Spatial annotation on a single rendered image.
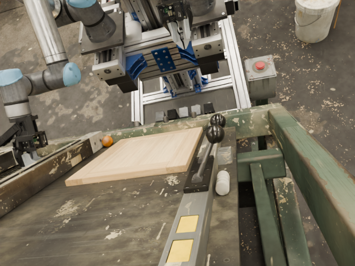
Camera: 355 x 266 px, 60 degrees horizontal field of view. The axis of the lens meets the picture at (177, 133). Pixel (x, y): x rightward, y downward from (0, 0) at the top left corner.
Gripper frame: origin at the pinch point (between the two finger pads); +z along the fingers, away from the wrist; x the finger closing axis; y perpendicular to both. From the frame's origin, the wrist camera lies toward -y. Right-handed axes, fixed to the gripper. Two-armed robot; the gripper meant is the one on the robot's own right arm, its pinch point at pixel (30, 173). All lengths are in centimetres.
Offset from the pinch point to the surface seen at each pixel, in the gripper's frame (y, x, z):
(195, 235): 65, -50, -4
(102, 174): 31.3, -9.3, -0.4
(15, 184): 11.4, -20.8, -3.9
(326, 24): 141, 163, -40
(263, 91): 84, 54, -11
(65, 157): 11.3, 5.0, -3.1
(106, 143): 14.2, 33.1, -0.1
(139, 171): 43.2, -10.5, -0.6
